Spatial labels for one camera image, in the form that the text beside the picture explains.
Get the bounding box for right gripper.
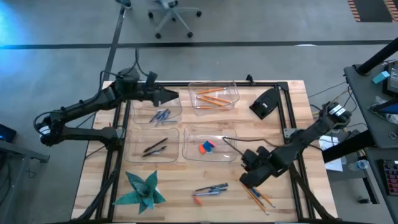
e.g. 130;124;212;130
239;154;289;189

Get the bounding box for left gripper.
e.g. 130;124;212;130
136;70;180;107

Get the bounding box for clear plastic bin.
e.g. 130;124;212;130
187;80;241;117
131;88;183;126
124;126;180;164
181;124;238;163

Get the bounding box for black retractable pen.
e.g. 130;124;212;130
141;145;168;159
142;137;169;154

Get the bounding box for black slim pen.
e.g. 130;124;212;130
195;182;229;192

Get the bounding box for grey translucent retractable pen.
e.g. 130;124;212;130
191;191;222;197

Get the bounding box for black wedge-shaped device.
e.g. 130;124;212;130
248;86;280;121

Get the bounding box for white paper sheet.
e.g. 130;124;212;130
318;134;348;172

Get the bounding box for grey office chair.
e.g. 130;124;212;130
147;0;203;40

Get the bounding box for green artificial succulent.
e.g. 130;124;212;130
111;169;167;215

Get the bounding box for black beam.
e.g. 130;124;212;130
322;129;377;164

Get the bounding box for clear water bottle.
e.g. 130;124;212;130
348;159;370;172

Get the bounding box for grey side desk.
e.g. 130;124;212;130
363;146;398;224
343;60;398;150

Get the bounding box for backlit keyboard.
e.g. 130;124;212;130
377;158;398;197

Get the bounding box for clear plastic bag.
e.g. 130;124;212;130
368;95;398;125

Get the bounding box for grey metal desk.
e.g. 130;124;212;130
0;139;50;224

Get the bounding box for dark tablet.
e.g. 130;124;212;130
369;98;398;115

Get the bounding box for black device blue light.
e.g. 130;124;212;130
0;123;18;144

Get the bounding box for teal box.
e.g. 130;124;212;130
372;70;391;85

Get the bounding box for black desk device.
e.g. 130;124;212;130
382;60;398;97

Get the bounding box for black pole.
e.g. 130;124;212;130
356;37;398;76

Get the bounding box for black mat striped edges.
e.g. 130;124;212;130
347;0;398;23

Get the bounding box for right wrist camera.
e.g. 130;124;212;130
242;146;271;167

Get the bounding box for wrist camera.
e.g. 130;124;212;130
242;146;271;167
119;68;141;91

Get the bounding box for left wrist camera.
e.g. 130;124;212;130
119;68;141;91

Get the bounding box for black right camera cable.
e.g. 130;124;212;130
221;135;279;158

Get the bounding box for black camera cable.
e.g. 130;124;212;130
221;135;279;158
99;49;150;82

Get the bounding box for black left camera cable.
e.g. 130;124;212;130
99;49;150;82

